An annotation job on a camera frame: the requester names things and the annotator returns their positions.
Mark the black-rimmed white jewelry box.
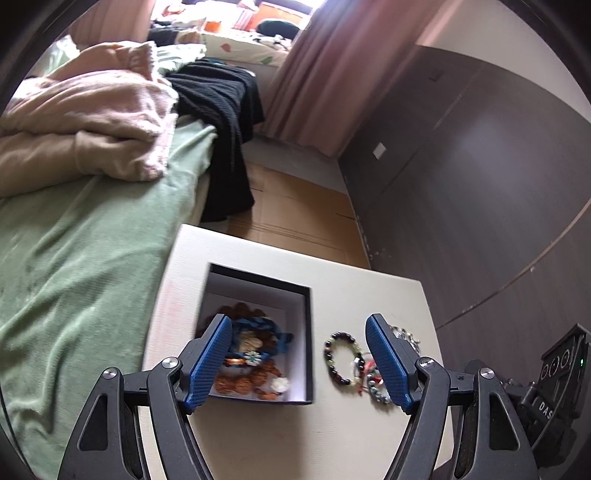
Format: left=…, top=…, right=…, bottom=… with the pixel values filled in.
left=196, top=263, right=315, bottom=406

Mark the green bed sheet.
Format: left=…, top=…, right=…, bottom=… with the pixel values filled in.
left=0, top=115, right=218, bottom=480

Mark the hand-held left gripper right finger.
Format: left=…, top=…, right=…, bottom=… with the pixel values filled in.
left=366, top=314, right=539, bottom=480

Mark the black knitted cloth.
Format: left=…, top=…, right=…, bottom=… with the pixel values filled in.
left=164, top=60, right=266, bottom=223

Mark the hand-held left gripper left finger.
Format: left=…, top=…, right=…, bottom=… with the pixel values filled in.
left=58, top=315, right=233, bottom=480

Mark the pink fleece blanket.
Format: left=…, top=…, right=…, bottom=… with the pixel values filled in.
left=0, top=41, right=181, bottom=197

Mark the grey bead bracelet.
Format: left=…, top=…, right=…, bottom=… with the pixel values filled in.
left=367, top=369, right=399, bottom=405

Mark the pink curtain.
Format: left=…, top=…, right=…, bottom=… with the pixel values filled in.
left=263, top=0, right=439, bottom=158
left=69, top=0, right=158, bottom=46

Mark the dark bead bracelet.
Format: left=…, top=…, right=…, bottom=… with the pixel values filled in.
left=324, top=330, right=365, bottom=387

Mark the black cushion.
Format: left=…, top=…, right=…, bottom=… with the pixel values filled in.
left=256, top=18, right=302, bottom=38

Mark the brown bead necklace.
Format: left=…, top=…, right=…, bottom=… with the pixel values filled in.
left=208, top=302, right=283, bottom=400

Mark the flat brown cardboard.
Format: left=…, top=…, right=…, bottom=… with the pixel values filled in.
left=226, top=161, right=370, bottom=271

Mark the red string bracelet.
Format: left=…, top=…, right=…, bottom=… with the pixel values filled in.
left=356, top=352, right=382, bottom=393

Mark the white leaf-print bedding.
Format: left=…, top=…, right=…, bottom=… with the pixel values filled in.
left=152, top=31, right=296, bottom=75

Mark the blue cord pendant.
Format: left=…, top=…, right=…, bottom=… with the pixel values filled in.
left=225, top=314, right=294, bottom=361

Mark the dark brown wardrobe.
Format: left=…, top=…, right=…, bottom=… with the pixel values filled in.
left=339, top=44, right=591, bottom=333

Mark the silver chain bracelet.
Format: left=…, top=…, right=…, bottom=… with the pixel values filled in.
left=390, top=325, right=422, bottom=356

